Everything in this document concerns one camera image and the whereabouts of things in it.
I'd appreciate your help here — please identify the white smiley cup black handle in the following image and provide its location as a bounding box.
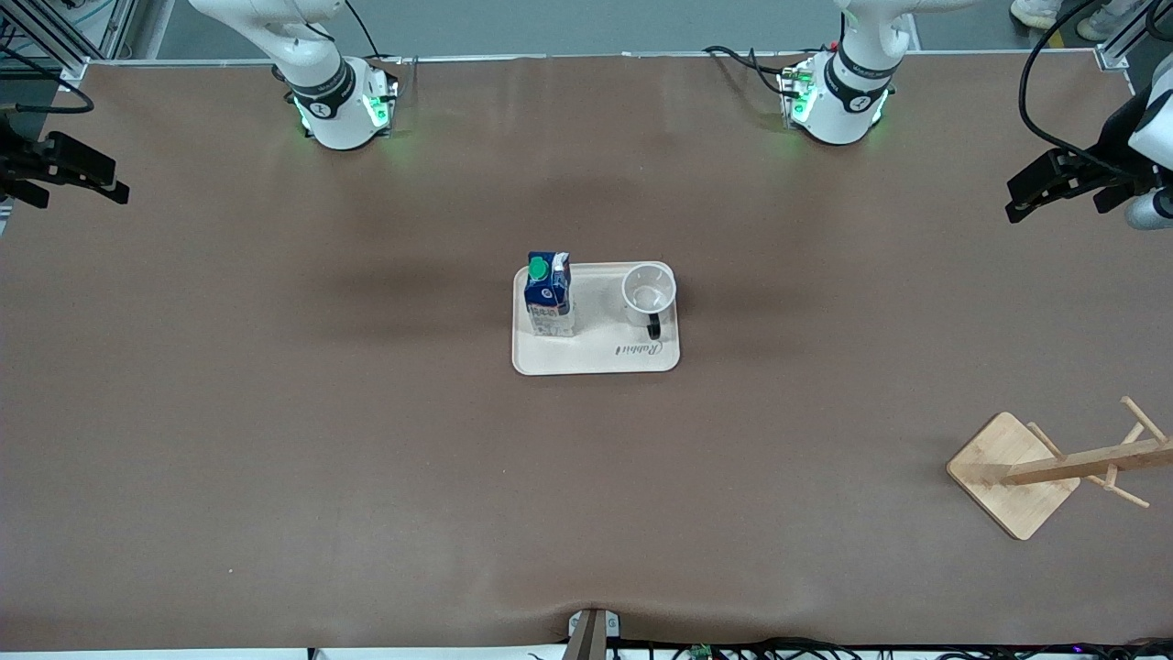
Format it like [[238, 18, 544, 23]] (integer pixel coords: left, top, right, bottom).
[[621, 262, 678, 341]]

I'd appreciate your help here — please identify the blue milk carton green cap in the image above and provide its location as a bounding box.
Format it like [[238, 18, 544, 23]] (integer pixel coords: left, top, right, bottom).
[[523, 251, 577, 339]]

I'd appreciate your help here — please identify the wooden cup rack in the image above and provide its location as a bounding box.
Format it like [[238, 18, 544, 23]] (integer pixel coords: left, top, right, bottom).
[[946, 396, 1173, 542]]

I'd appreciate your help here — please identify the white shoe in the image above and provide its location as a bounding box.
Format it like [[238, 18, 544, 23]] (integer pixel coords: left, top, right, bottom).
[[1076, 0, 1135, 43], [1010, 0, 1066, 29]]

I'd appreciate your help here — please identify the brown table cover mat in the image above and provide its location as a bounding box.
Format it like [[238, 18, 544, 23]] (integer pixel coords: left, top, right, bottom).
[[0, 55, 1173, 654]]

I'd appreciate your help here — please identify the cream rectangular tray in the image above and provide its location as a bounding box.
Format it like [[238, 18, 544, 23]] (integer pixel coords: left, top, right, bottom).
[[511, 261, 682, 377]]

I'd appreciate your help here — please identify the aluminium frame profile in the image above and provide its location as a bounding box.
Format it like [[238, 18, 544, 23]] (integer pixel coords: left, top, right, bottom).
[[0, 0, 140, 85], [1094, 0, 1173, 72]]

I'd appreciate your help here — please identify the black right arm base cable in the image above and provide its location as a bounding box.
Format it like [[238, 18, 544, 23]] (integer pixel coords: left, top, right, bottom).
[[343, 0, 405, 67]]

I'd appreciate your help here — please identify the black arm base cable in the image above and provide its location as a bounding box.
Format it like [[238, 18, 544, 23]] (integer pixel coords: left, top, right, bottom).
[[343, 0, 405, 67], [703, 43, 800, 98]]

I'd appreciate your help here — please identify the black left arm base cable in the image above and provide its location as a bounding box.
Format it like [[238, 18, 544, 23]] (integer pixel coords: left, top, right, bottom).
[[703, 43, 800, 98]]

